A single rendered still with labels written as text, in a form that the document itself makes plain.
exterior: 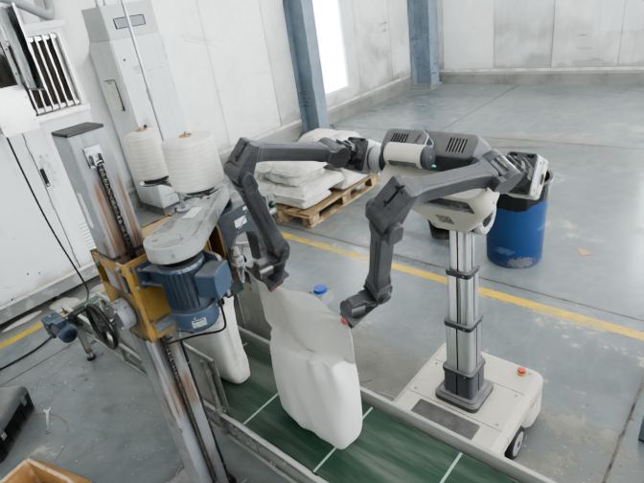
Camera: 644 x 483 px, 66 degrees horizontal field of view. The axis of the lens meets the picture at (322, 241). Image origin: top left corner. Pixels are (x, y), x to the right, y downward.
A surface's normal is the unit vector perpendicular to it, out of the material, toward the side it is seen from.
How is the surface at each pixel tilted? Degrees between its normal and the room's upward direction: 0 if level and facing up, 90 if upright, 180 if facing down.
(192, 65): 90
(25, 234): 90
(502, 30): 90
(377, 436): 0
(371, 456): 0
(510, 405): 0
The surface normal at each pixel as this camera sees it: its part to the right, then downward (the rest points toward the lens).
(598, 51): -0.64, 0.43
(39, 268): 0.73, 0.27
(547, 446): -0.14, -0.88
